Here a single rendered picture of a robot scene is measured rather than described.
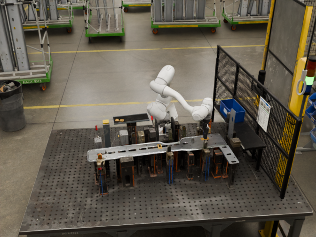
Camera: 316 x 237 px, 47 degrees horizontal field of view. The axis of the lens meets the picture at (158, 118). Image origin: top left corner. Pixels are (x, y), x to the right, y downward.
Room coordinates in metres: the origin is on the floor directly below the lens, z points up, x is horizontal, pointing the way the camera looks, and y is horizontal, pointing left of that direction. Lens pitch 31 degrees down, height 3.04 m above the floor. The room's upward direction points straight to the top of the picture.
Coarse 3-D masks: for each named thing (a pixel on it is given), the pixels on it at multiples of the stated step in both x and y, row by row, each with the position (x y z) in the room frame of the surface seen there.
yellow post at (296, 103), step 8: (304, 64) 2.63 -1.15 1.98; (296, 80) 2.69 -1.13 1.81; (296, 96) 2.65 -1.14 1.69; (296, 104) 2.63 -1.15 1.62; (296, 112) 2.62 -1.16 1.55; (304, 112) 2.64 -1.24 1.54; (288, 120) 2.68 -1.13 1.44; (288, 128) 2.66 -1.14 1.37; (288, 144) 2.62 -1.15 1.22; (288, 152) 2.62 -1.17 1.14; (272, 224) 2.62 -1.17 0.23; (264, 232) 2.69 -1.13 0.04
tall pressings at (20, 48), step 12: (12, 0) 6.57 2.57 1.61; (0, 12) 6.56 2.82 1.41; (12, 12) 6.54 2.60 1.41; (0, 24) 6.49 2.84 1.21; (12, 24) 6.52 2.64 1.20; (0, 36) 6.47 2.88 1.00; (12, 36) 6.56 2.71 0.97; (0, 48) 6.45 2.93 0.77; (12, 48) 6.75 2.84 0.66; (24, 48) 6.55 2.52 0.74; (0, 60) 6.49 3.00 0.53; (12, 60) 6.53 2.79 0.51; (24, 60) 6.50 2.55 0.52
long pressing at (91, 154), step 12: (132, 144) 2.95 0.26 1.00; (144, 144) 2.96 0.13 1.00; (156, 144) 2.96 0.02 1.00; (168, 144) 2.96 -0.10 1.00; (180, 144) 2.95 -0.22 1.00; (192, 144) 2.95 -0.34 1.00; (216, 144) 2.95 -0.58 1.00; (96, 156) 2.77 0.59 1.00; (108, 156) 2.77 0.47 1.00; (120, 156) 2.76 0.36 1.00
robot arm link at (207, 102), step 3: (204, 99) 3.01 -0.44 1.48; (207, 99) 3.00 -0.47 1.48; (210, 99) 3.00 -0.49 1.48; (204, 102) 2.99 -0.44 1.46; (207, 102) 2.98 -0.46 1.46; (210, 102) 2.98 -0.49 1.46; (201, 105) 2.98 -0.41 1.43; (204, 105) 2.96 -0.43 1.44; (207, 105) 2.96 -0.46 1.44; (210, 105) 2.97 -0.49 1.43; (207, 108) 2.93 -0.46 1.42; (210, 108) 2.96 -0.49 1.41; (210, 111) 2.96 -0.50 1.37
